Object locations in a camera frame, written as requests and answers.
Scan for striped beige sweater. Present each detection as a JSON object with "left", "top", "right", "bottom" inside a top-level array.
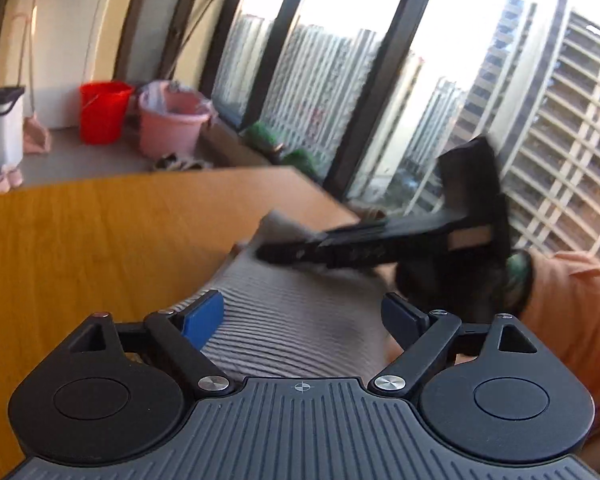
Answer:
[{"left": 170, "top": 210, "right": 398, "bottom": 382}]

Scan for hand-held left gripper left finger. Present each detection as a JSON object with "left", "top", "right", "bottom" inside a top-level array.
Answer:
[{"left": 70, "top": 290, "right": 234, "bottom": 396}]

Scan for pink broom with dustpan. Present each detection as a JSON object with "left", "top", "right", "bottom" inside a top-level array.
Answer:
[{"left": 11, "top": 0, "right": 52, "bottom": 154}]

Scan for small potted green plant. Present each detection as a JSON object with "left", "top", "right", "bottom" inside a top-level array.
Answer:
[
  {"left": 282, "top": 148, "right": 320, "bottom": 179},
  {"left": 242, "top": 122, "right": 282, "bottom": 154}
]

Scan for white trash bin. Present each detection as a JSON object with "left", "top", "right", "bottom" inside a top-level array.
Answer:
[{"left": 0, "top": 85, "right": 27, "bottom": 172}]

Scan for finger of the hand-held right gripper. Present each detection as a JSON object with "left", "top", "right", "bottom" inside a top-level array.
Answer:
[
  {"left": 255, "top": 234, "right": 452, "bottom": 269},
  {"left": 324, "top": 213, "right": 454, "bottom": 247}
]

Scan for frosted glass door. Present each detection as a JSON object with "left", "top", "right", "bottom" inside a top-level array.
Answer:
[{"left": 114, "top": 0, "right": 207, "bottom": 84}]

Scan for red plastic bucket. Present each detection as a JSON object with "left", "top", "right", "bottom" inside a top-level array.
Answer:
[{"left": 78, "top": 80, "right": 135, "bottom": 145}]

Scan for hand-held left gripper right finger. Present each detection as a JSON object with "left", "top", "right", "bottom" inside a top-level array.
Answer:
[{"left": 370, "top": 292, "right": 539, "bottom": 401}]

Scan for person's orange clothing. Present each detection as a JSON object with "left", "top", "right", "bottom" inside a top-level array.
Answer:
[{"left": 384, "top": 250, "right": 600, "bottom": 463}]

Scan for pair of pink slippers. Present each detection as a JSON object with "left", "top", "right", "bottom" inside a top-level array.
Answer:
[{"left": 0, "top": 169, "right": 25, "bottom": 197}]

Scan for leaning mop poles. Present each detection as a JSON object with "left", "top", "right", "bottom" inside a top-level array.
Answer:
[{"left": 166, "top": 0, "right": 242, "bottom": 82}]

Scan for dark window frame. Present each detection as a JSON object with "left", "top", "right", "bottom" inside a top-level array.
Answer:
[{"left": 200, "top": 0, "right": 600, "bottom": 261}]

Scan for pink plastic bucket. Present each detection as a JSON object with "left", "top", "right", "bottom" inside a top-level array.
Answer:
[{"left": 138, "top": 79, "right": 214, "bottom": 160}]

